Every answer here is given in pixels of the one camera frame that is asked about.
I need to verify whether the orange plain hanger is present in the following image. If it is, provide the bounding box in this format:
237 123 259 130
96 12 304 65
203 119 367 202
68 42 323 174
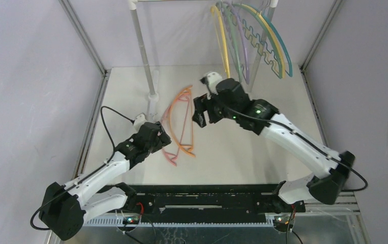
171 85 193 143

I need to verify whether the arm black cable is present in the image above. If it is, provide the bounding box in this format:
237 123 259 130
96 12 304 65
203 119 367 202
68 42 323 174
199 77 369 244
29 106 135 231

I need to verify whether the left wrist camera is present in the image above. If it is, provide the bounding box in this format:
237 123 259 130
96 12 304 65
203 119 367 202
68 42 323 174
133 113 148 132

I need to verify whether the pink plain hanger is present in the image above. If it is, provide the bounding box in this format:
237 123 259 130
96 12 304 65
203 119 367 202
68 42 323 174
160 100 196 166

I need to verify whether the white clothes rack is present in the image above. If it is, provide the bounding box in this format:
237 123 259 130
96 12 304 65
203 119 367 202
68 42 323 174
127 0 279 121

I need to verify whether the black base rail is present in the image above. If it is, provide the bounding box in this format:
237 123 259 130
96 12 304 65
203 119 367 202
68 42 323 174
93 183 343 225

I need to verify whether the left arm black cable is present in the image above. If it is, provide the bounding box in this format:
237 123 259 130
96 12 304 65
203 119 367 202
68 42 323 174
29 106 135 231

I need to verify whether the purple wavy hanger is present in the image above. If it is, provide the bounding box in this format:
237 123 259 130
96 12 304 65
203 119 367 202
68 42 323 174
223 1 250 85

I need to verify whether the left circuit board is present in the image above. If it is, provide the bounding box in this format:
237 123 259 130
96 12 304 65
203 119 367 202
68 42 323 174
122 216 141 226

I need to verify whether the aluminium frame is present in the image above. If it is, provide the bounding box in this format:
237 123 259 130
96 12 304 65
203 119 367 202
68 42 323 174
55 0 373 244

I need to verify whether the yellow wavy hanger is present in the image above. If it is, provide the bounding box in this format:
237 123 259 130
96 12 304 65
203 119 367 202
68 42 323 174
232 3 286 80

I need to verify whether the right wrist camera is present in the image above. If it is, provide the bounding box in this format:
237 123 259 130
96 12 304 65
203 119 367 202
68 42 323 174
200 72 224 94

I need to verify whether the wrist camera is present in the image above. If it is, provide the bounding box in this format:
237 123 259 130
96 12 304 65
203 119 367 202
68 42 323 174
133 113 148 132
200 72 224 94

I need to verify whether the green wavy hanger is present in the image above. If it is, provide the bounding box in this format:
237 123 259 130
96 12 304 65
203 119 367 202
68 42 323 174
237 18 284 80

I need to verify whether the yellow plain hanger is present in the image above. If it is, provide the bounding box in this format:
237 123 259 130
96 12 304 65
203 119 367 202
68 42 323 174
210 5 231 78

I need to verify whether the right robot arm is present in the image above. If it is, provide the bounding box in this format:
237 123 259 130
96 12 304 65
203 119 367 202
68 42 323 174
192 72 355 211

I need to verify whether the circuit board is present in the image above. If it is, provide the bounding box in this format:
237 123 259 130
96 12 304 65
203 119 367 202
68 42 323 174
122 216 141 226
273 217 290 226

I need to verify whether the right circuit board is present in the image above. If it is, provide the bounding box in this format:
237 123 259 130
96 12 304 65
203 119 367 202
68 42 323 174
273 217 290 226

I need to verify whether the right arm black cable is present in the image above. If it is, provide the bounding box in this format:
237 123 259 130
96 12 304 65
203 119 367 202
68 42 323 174
199 77 369 244

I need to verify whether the blue wavy hanger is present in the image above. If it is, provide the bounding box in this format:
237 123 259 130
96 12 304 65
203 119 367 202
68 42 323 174
241 3 294 79

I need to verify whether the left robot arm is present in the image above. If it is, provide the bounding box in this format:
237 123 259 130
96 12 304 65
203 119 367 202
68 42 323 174
30 121 171 240

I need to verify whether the grey-green plain hanger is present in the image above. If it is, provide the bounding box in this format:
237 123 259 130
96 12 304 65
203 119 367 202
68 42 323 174
216 1 245 81

